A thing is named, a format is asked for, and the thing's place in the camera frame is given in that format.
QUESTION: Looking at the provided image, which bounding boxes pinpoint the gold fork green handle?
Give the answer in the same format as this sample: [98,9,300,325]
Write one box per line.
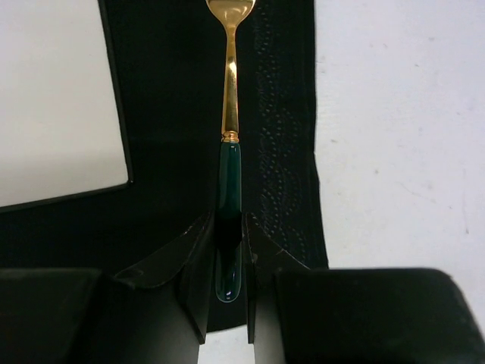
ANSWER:
[206,1,255,303]

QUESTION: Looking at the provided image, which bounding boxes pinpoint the white square plate black rim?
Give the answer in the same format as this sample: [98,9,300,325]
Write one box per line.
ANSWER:
[1,1,129,206]

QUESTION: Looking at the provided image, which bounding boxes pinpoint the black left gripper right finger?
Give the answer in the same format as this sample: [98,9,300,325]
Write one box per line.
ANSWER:
[242,214,484,363]

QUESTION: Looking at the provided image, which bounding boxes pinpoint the black cloth placemat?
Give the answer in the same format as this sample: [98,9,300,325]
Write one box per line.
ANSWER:
[0,0,329,337]

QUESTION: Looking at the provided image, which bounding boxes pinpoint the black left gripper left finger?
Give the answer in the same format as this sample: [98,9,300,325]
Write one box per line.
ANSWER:
[1,213,214,363]

